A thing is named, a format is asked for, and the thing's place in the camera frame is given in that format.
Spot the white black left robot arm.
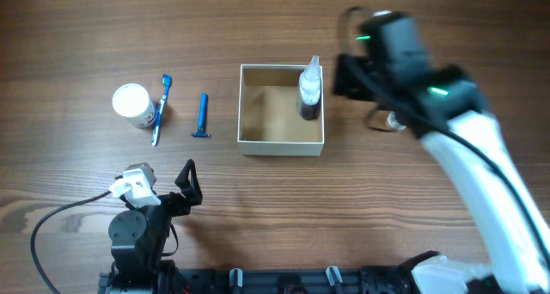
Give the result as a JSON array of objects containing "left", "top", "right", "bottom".
[{"left": 98, "top": 159, "right": 203, "bottom": 293}]

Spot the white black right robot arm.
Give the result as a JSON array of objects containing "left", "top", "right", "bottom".
[{"left": 334, "top": 6, "right": 549, "bottom": 293}]

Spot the white printed tube bottle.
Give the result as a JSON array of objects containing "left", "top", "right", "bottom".
[{"left": 386, "top": 112, "right": 406, "bottom": 132}]

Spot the blue disposable razor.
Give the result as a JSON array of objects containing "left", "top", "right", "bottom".
[{"left": 192, "top": 93, "right": 211, "bottom": 138}]

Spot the open cardboard box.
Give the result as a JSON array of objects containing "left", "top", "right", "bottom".
[{"left": 236, "top": 64, "right": 325, "bottom": 156}]

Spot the blue white toothbrush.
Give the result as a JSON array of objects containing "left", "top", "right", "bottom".
[{"left": 151, "top": 74, "right": 173, "bottom": 147}]

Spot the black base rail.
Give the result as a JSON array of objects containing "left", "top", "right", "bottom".
[{"left": 180, "top": 266, "right": 414, "bottom": 294}]

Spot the white cylindrical cup container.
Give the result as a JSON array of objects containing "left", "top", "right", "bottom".
[{"left": 112, "top": 83, "right": 156, "bottom": 128}]

